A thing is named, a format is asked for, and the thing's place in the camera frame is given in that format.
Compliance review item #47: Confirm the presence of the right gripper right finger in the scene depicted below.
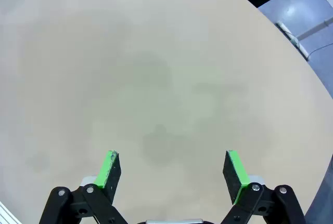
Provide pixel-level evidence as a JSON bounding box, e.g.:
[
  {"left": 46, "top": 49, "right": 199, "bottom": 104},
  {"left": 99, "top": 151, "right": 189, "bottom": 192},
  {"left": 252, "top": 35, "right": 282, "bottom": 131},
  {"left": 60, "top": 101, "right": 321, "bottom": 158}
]
[{"left": 220, "top": 150, "right": 306, "bottom": 224}]

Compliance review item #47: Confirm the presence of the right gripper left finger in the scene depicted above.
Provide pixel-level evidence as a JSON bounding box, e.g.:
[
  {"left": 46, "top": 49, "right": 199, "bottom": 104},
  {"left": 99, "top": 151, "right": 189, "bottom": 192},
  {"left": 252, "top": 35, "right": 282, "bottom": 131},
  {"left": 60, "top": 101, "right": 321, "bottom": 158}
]
[{"left": 39, "top": 150, "right": 129, "bottom": 224}]

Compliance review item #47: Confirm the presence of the grey floor rail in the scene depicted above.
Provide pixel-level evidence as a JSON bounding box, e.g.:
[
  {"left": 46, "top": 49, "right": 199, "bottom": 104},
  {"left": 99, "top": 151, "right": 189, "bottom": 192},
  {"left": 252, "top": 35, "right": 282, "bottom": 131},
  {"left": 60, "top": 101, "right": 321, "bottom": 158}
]
[{"left": 296, "top": 17, "right": 333, "bottom": 41}]

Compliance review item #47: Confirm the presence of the thin grey floor cable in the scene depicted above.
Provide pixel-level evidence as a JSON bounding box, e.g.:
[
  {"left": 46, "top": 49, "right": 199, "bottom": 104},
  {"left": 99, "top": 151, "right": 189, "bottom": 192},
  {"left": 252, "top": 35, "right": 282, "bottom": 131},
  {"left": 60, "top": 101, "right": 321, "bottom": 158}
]
[{"left": 306, "top": 41, "right": 333, "bottom": 61}]

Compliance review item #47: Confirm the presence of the white power strip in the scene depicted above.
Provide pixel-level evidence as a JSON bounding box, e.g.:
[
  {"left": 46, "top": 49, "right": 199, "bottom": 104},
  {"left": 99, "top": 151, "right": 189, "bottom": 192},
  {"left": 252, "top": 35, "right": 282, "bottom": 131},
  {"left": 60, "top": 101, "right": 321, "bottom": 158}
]
[{"left": 275, "top": 20, "right": 310, "bottom": 59}]

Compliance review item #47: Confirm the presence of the white ribbed aluminium frame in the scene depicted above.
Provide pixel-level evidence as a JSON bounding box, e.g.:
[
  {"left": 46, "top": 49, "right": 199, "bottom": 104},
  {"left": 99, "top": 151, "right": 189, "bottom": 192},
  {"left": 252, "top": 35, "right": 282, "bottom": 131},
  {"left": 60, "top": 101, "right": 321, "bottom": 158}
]
[{"left": 0, "top": 200, "right": 22, "bottom": 224}]

